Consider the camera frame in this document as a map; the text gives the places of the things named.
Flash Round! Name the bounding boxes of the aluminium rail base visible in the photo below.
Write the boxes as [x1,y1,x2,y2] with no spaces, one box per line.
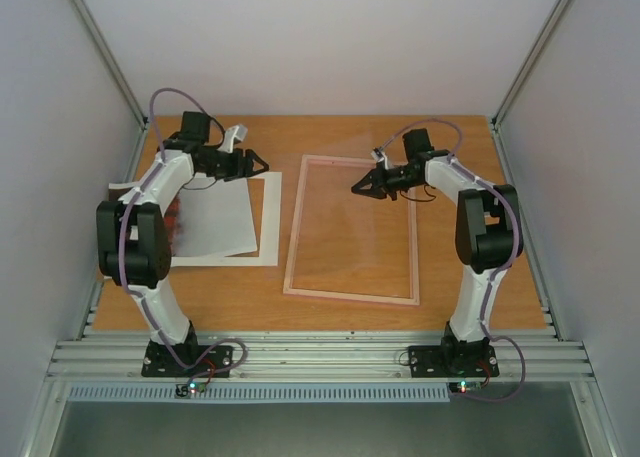
[45,328,595,383]

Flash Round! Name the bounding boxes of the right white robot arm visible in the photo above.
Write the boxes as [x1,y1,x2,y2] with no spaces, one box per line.
[351,128,523,377]

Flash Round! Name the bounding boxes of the left controller board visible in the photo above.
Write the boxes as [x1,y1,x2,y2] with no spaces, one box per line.
[174,382,208,398]

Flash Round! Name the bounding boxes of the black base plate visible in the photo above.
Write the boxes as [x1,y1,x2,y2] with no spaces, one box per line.
[141,341,234,378]
[407,345,500,378]

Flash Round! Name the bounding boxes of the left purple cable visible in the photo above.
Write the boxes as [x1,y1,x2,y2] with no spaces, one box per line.
[119,87,249,378]

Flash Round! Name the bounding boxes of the pink picture frame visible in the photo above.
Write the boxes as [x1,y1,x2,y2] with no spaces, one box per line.
[282,153,422,309]

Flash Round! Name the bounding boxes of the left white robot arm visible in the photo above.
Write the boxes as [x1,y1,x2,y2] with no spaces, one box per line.
[96,112,269,375]

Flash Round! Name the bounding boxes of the aluminium corner post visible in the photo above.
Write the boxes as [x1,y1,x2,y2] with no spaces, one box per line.
[69,0,148,128]
[489,0,589,128]

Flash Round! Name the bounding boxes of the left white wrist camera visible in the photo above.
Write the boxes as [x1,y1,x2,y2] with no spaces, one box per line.
[218,124,248,154]

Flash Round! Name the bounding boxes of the right controller board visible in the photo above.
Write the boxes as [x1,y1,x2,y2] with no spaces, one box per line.
[449,380,485,394]

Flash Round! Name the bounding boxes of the left aluminium corner post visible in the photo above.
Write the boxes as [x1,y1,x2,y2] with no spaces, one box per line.
[69,0,148,128]

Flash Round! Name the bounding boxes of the red forest photo print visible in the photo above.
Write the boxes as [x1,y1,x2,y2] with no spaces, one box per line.
[164,178,258,267]

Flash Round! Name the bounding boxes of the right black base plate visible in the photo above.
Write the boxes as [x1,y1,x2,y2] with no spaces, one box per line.
[407,345,500,378]

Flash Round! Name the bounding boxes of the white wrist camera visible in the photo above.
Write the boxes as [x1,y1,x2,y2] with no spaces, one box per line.
[218,124,248,154]
[371,147,392,169]

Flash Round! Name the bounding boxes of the right aluminium corner post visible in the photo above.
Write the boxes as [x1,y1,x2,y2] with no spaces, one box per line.
[489,0,589,128]

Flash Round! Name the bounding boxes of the controller board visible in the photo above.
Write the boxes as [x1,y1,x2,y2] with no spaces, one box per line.
[449,380,485,394]
[174,382,208,398]

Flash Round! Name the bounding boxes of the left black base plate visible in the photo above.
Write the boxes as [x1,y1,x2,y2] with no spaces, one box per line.
[141,341,234,378]

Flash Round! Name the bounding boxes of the purple cable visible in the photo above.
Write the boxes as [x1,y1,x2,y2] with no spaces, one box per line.
[379,117,529,403]
[119,87,249,378]

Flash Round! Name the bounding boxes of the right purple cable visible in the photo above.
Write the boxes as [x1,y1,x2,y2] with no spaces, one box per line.
[379,117,529,403]

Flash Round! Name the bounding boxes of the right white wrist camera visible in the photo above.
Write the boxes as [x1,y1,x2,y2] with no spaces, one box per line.
[371,147,392,169]

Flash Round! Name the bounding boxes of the white mat board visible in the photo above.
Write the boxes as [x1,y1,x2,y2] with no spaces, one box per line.
[188,172,282,267]

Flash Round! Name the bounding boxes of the grey slotted cable duct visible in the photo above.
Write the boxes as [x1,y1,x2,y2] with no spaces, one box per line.
[67,382,450,405]

